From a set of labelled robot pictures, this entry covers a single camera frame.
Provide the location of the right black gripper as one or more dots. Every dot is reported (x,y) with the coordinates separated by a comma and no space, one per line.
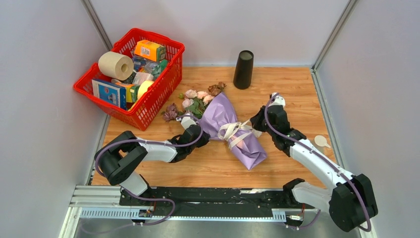
(255,120)

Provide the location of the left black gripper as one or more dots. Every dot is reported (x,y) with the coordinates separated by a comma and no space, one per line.
(205,139)

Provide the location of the purple flower bouquet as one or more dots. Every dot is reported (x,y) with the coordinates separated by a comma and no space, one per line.
(213,109)

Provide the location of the cream ribbon with gold print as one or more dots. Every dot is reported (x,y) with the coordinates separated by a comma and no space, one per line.
(236,132)

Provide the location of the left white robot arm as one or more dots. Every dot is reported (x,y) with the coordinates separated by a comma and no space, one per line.
(118,160)

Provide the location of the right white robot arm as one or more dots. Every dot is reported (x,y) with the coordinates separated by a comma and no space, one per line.
(347,198)

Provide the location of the black tapered vase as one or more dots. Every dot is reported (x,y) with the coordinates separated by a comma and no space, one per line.
(243,70)

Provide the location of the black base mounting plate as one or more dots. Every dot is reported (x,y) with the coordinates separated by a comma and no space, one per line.
(214,202)

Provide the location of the green and yellow box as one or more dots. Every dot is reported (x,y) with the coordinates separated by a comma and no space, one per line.
(131,91)

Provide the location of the pink wrapped packet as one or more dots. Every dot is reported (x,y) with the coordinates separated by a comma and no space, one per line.
(141,77)

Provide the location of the orange and green box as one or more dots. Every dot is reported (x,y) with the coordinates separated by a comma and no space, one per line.
(150,50)

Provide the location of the blue and white box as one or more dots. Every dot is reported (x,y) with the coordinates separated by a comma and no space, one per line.
(109,92)

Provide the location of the beige toilet paper roll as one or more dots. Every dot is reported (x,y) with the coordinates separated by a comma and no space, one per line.
(116,65)

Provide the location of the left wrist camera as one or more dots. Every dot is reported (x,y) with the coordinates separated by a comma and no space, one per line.
(187,120)

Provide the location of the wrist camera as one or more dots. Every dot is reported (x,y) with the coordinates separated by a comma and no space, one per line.
(276,100)
(187,120)

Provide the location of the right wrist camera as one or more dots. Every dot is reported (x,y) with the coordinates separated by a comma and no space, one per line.
(276,100)

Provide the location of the aluminium frame rail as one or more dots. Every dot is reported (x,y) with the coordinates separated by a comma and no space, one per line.
(103,202)

